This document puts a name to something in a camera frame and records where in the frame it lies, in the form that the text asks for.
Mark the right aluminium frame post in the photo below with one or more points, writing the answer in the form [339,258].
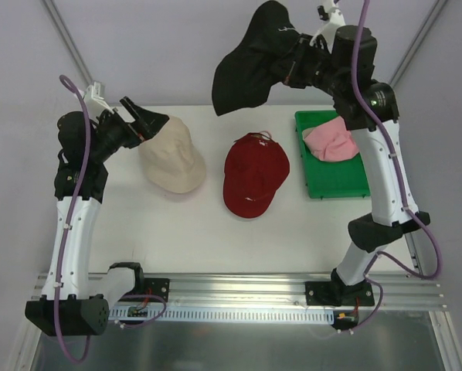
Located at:
[422,32]

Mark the white slotted cable duct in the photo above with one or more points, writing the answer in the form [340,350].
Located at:
[128,313]

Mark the aluminium frame post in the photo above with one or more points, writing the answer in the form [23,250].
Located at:
[67,40]
[422,32]

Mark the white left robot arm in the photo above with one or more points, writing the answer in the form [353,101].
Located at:
[69,304]

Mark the light pink baseball cap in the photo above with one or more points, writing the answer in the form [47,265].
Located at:
[330,141]

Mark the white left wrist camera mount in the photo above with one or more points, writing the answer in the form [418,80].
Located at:
[94,99]

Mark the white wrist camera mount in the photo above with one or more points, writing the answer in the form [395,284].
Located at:
[332,18]
[94,99]

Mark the cream beige baseball cap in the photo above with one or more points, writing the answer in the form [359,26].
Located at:
[171,161]

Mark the left aluminium frame post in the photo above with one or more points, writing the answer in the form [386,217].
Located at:
[67,40]

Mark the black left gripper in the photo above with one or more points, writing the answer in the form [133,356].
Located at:
[133,126]

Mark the black baseball cap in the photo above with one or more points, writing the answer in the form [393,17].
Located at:
[244,77]

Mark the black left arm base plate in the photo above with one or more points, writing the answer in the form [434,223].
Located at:
[157,286]

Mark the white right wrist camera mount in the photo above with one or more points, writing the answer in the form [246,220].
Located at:
[332,18]

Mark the green plastic tray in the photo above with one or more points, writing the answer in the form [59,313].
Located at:
[328,180]

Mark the red baseball cap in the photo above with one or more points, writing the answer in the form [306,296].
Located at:
[254,170]

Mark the aluminium mounting rail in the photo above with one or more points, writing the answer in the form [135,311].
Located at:
[287,291]

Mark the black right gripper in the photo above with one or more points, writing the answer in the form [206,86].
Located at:
[293,62]

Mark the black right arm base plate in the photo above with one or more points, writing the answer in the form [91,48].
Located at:
[336,294]

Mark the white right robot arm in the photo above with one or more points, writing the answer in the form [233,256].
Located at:
[371,114]

